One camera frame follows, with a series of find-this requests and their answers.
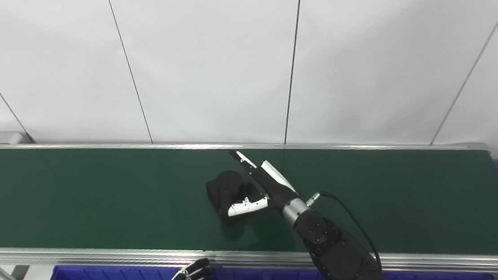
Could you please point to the green conveyor belt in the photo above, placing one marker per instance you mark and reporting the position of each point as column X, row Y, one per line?
column 101, row 198

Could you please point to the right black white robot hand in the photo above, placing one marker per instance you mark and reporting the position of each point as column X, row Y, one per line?
column 273, row 185

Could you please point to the black cylinder-on-block part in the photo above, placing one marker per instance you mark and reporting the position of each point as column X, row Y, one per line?
column 228, row 187

